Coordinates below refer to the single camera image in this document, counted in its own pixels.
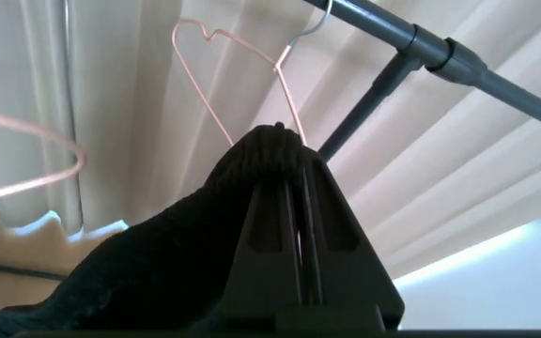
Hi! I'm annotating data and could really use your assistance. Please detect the beige curtain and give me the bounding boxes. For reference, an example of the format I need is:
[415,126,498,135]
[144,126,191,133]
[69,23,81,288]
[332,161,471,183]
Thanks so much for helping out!
[0,0,541,281]

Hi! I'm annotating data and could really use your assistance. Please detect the pink clothes hanger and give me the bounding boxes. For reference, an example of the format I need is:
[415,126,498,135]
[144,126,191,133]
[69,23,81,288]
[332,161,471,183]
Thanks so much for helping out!
[0,109,87,207]
[171,0,334,147]

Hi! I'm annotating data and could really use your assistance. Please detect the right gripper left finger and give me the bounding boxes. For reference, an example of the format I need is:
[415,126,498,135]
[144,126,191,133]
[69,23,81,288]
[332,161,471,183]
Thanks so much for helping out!
[220,179,306,330]

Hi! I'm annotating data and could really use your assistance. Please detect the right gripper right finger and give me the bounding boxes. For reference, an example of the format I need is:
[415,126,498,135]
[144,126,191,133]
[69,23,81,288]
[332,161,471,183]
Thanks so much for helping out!
[304,156,406,330]

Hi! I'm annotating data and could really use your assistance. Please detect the black shorts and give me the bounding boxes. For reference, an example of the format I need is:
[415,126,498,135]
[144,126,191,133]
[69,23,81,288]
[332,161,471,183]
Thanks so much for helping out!
[0,122,310,332]

